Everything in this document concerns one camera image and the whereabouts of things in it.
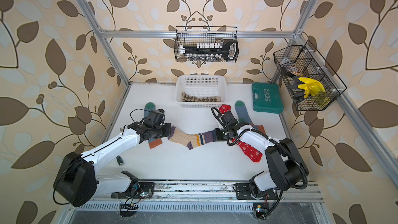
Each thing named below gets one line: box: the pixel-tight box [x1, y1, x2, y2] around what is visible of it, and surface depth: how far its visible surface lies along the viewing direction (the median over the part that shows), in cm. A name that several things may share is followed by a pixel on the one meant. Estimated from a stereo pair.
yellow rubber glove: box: [297, 77, 326, 98], surface depth 68 cm
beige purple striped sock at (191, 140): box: [167, 126, 217, 150], surface depth 91 cm
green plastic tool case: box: [251, 82, 284, 114], surface depth 107 cm
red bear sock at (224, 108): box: [219, 104, 232, 115], surface depth 107 cm
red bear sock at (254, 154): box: [231, 138, 263, 163], surface depth 88 cm
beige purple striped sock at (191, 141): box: [167, 134, 215, 150], surface depth 91 cm
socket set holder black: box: [182, 40, 239, 62], surface depth 86 cm
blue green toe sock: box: [234, 100, 266, 135], surface depth 107 cm
